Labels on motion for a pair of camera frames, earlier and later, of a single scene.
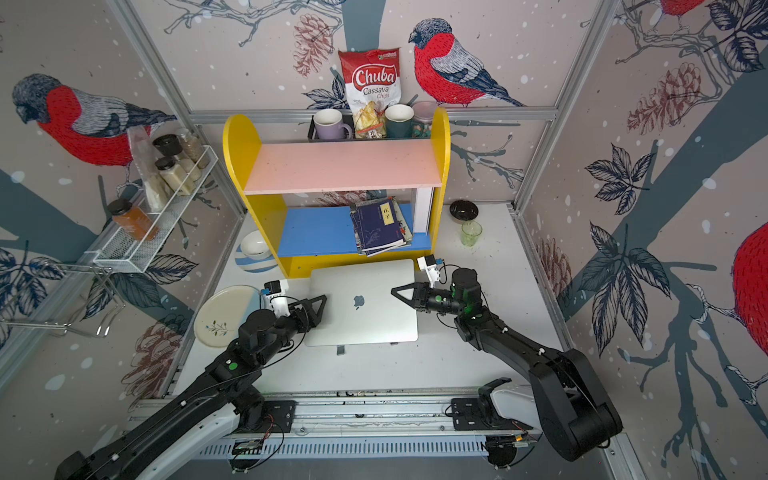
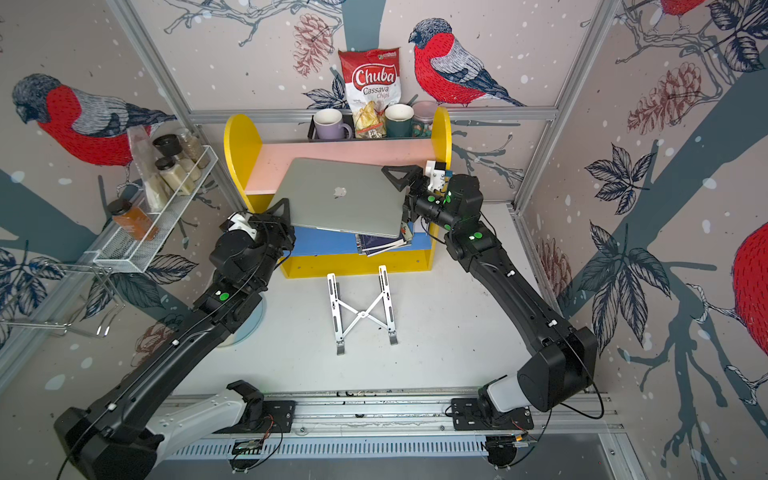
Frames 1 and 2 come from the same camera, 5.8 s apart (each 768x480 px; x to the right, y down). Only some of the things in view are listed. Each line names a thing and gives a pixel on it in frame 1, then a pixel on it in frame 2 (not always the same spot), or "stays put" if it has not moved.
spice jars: (157, 190) stays put
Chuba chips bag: (373, 82) stays put
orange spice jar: (128, 218) stays put
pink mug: (423, 111) stays put
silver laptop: (360, 306) to (342, 196)
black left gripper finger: (307, 310) to (282, 222)
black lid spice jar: (175, 174) stays put
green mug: (399, 119) stays put
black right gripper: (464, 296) to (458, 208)
